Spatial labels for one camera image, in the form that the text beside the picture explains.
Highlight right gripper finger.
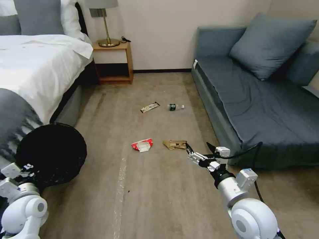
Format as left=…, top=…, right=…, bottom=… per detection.
left=185, top=141, right=208, bottom=167
left=206, top=141, right=218, bottom=157

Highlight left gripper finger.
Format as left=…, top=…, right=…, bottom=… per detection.
left=22, top=163, right=34, bottom=178

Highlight black woven trash bin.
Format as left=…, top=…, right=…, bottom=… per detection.
left=17, top=122, right=88, bottom=189

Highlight brown crumpled cardboard piece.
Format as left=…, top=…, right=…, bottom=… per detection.
left=163, top=139, right=188, bottom=151

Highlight grey fringed blanket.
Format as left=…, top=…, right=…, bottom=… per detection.
left=0, top=88, right=45, bottom=164

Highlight small dark plastic bottle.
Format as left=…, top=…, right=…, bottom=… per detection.
left=167, top=103, right=186, bottom=112

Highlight red white crumpled packet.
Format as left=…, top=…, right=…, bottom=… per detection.
left=131, top=138, right=155, bottom=153

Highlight blue grey sofa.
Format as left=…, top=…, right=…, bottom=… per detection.
left=191, top=25, right=319, bottom=171

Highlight beige black snack wrapper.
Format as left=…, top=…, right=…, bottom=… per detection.
left=140, top=101, right=160, bottom=114

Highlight grey bed base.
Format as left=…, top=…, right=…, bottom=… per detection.
left=51, top=59, right=99, bottom=128

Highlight white duvet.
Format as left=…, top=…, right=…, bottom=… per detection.
left=0, top=34, right=94, bottom=124

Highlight square blue grey cushion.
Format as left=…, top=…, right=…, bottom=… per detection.
left=229, top=12, right=317, bottom=81

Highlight blue grey bolster cushion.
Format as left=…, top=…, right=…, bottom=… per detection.
left=296, top=40, right=319, bottom=87

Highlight wooden nightstand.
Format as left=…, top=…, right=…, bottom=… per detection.
left=92, top=40, right=134, bottom=85

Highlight small grey pillow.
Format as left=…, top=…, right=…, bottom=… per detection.
left=0, top=15, right=22, bottom=36

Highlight large grey pillow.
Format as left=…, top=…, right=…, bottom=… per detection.
left=18, top=0, right=66, bottom=36

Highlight white pillow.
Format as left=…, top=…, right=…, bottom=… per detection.
left=60, top=0, right=86, bottom=41
left=0, top=0, right=18, bottom=17

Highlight black headboard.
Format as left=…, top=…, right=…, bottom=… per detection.
left=75, top=2, right=89, bottom=38

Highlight brass table lamp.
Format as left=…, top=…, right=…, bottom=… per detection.
left=85, top=0, right=121, bottom=48

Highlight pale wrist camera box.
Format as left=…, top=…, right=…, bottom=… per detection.
left=0, top=163, right=21, bottom=179
left=215, top=146, right=231, bottom=158

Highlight black robot wrist cable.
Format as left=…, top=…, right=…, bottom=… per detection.
left=219, top=141, right=265, bottom=203

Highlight grey wall switch plate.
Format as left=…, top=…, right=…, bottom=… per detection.
left=89, top=8, right=108, bottom=18

